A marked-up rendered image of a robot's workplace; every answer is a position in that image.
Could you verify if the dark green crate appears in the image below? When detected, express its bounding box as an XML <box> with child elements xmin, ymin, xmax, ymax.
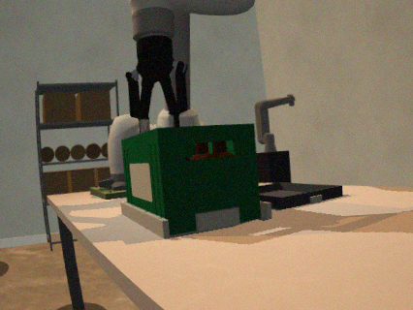
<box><xmin>121</xmin><ymin>124</ymin><xmax>261</xmax><ymax>235</ymax></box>

